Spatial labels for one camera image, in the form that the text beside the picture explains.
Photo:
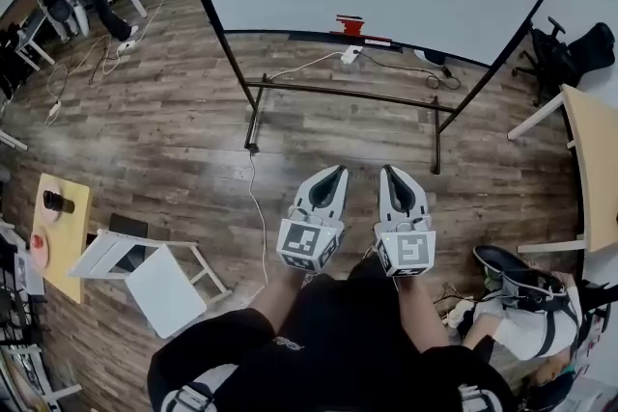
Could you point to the black office chair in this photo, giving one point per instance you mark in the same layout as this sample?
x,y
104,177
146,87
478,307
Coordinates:
x,y
562,55

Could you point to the person's black clothing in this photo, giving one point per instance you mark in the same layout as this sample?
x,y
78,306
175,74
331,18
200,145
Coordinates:
x,y
347,342

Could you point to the overturned white stool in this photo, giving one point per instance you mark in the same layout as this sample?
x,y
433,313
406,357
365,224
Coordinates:
x,y
164,284

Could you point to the office chair with backpack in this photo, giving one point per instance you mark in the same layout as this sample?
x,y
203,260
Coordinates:
x,y
55,0

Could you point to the wooden desk with white legs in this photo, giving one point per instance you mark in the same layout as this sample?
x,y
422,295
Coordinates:
x,y
596,169

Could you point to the person's left forearm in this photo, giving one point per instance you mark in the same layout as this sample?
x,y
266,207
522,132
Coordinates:
x,y
280,301

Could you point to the small wooden table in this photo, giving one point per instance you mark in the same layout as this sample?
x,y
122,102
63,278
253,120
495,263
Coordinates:
x,y
67,246

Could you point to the person's right forearm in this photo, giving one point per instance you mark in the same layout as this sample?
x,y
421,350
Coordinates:
x,y
420,313

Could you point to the pink plate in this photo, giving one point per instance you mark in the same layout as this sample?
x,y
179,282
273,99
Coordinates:
x,y
40,250

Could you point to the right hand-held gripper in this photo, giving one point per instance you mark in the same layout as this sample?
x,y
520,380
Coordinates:
x,y
408,251

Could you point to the red whiteboard eraser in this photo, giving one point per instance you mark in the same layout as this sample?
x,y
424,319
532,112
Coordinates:
x,y
351,26

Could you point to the black floor mat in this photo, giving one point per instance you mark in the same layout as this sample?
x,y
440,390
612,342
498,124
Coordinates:
x,y
128,227

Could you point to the black cylinder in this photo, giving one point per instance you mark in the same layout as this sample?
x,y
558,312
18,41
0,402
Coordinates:
x,y
58,201

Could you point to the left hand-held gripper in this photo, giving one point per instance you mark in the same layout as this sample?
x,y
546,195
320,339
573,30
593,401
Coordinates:
x,y
301,242

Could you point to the grey desk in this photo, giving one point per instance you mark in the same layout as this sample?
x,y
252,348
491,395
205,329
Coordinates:
x,y
31,38

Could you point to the cluttered metal rack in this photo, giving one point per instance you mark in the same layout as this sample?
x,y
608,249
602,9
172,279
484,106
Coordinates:
x,y
19,328

